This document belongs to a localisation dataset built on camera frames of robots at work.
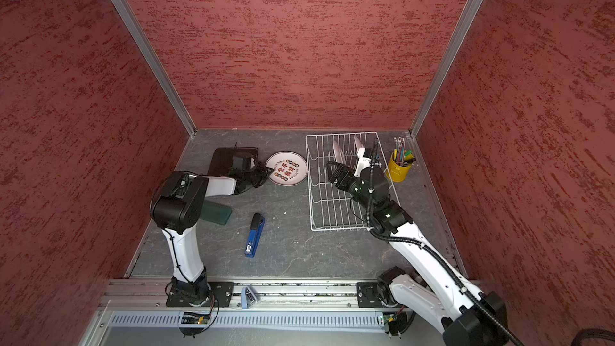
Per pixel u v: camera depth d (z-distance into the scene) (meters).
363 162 0.67
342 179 0.65
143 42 0.87
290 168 1.06
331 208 0.92
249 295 0.73
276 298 0.74
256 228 0.85
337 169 0.65
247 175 0.84
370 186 0.52
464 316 0.38
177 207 0.54
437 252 0.46
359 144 0.94
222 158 1.09
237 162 0.82
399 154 0.96
